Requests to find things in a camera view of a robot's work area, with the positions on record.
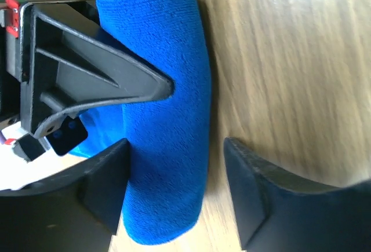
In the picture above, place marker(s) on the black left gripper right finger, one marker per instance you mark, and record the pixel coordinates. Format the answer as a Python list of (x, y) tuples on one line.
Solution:
[(276, 210)]

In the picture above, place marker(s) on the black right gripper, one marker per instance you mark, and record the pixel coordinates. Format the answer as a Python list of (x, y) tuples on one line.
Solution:
[(56, 62)]

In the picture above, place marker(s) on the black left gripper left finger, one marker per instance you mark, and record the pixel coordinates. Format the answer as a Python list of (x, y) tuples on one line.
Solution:
[(77, 209)]

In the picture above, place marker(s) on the blue microfibre towel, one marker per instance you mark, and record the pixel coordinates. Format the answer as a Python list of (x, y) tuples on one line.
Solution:
[(169, 139)]

